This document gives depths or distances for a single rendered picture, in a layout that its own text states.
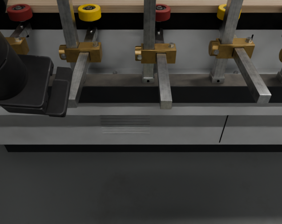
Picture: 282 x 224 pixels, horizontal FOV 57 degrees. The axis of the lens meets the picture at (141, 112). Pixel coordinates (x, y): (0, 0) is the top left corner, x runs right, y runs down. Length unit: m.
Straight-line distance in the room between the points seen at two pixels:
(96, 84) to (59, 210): 0.75
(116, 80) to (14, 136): 0.84
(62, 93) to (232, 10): 0.63
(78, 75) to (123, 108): 0.33
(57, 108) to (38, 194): 1.23
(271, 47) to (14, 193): 1.44
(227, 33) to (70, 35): 0.49
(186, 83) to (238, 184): 0.79
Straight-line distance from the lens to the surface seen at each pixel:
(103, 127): 1.42
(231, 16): 0.87
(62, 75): 0.35
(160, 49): 0.87
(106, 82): 0.95
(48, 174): 1.60
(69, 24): 0.86
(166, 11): 0.96
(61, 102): 0.33
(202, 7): 1.06
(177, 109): 1.06
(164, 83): 0.73
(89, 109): 1.07
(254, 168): 1.67
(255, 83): 0.76
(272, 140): 1.66
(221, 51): 0.90
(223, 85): 0.97
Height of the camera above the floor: 1.25
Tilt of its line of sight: 42 degrees down
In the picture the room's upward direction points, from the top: straight up
